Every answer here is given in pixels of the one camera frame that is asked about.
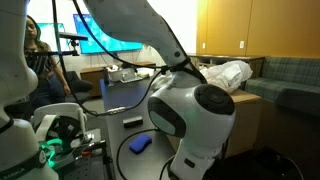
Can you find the wooden sideboard cabinet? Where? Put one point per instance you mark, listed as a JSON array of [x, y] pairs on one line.
[[204, 61]]

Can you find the blue sponge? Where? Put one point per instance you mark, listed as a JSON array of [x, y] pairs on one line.
[[140, 143]]

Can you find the cardboard box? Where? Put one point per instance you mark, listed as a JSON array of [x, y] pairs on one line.
[[240, 137]]

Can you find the white VR headset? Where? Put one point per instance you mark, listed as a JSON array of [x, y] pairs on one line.
[[60, 129]]

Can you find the black camera on stand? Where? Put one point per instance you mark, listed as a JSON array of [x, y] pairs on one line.
[[72, 38]]

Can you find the black office chair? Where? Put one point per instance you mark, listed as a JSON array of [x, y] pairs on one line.
[[81, 87]]

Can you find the white plastic bag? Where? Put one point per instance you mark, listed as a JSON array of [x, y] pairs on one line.
[[227, 76]]

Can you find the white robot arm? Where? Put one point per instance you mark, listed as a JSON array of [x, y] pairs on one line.
[[200, 114]]

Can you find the grey whiteboard eraser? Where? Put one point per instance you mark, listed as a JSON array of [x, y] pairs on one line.
[[132, 121]]

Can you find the person in striped top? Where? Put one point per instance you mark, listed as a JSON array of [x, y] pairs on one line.
[[52, 85]]

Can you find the wall mounted TV screen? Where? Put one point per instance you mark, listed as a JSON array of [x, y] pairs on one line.
[[90, 46]]

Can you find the green plaid sofa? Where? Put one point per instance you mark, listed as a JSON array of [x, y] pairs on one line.
[[289, 82]]

